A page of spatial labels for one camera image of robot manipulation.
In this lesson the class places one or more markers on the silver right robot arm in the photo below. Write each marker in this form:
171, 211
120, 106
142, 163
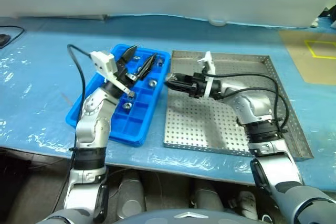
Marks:
252, 106

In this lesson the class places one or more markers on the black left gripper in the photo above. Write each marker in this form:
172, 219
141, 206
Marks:
124, 73

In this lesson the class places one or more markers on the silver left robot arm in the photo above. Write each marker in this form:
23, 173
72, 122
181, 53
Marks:
92, 127

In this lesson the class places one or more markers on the blue plastic table cover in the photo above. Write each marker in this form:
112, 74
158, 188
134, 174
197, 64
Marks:
39, 77

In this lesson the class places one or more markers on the brown cardboard sheet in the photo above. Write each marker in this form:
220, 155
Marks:
296, 61

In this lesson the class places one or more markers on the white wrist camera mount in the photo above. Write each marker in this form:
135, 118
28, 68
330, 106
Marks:
210, 64
103, 62

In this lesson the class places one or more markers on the dark rounded grey shape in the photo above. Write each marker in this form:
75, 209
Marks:
207, 195
131, 192

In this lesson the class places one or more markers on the white rounded shape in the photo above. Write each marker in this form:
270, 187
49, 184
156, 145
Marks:
245, 205

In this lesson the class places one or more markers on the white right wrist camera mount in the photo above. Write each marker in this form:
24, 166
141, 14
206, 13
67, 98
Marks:
210, 64

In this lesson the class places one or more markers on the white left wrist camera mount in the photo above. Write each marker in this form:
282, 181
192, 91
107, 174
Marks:
103, 62

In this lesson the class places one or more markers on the metal roller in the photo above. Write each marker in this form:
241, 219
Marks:
136, 57
152, 83
159, 62
127, 106

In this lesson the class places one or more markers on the perforated steel tray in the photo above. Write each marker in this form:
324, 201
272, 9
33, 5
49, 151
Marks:
189, 127

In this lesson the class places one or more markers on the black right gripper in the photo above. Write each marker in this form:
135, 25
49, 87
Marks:
196, 86

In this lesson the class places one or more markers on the blue plastic compartment tray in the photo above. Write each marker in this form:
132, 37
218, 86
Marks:
134, 127

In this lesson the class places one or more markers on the white round knob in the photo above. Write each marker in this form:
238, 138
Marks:
217, 22

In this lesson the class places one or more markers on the grey robot torso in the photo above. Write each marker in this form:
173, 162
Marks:
183, 219

